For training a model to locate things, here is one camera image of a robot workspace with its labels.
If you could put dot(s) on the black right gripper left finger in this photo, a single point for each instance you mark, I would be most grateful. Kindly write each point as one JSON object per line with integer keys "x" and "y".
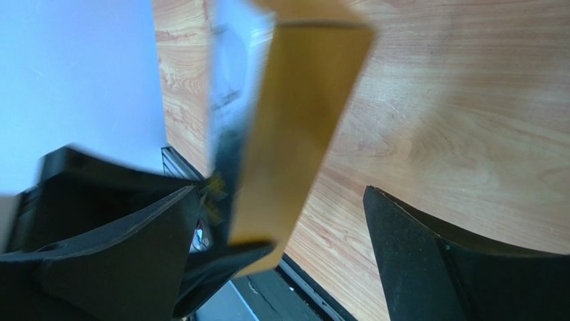
{"x": 129, "y": 269}

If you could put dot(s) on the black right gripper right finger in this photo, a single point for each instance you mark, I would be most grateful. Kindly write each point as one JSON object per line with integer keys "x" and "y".
{"x": 433, "y": 270}

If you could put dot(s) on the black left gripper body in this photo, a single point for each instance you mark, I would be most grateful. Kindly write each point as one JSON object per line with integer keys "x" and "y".
{"x": 77, "y": 192}

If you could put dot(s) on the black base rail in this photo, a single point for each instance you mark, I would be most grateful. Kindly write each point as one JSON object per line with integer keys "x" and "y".
{"x": 286, "y": 292}

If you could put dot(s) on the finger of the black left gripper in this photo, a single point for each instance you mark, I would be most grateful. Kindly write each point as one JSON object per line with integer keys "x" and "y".
{"x": 206, "y": 272}

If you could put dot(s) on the silver gold toothpaste box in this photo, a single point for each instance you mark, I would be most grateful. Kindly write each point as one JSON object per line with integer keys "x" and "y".
{"x": 281, "y": 74}

